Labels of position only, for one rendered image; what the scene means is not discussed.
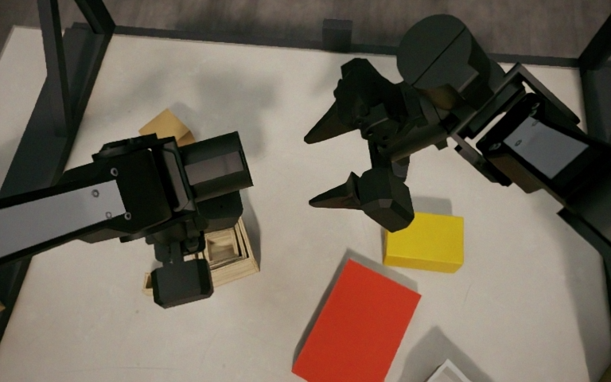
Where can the red flat rectangular block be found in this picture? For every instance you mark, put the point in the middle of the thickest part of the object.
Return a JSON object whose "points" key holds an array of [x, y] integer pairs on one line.
{"points": [[359, 330]]}

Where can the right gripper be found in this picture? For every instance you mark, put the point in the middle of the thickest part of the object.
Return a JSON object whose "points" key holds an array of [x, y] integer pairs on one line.
{"points": [[183, 281]]}

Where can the brown cardboard cube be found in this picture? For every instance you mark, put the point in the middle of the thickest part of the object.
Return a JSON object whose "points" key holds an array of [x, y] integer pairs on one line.
{"points": [[166, 124]]}

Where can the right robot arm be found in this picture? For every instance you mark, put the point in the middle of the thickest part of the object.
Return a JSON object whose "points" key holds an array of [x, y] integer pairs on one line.
{"points": [[125, 190]]}

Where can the black metal support frame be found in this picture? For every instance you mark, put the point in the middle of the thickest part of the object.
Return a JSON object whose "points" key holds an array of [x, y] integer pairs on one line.
{"points": [[596, 53]]}

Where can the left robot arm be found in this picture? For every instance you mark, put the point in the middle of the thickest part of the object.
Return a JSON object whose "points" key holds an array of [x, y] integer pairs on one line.
{"points": [[440, 58]]}

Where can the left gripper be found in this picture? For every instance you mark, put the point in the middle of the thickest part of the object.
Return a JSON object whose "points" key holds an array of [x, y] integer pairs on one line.
{"points": [[381, 195]]}

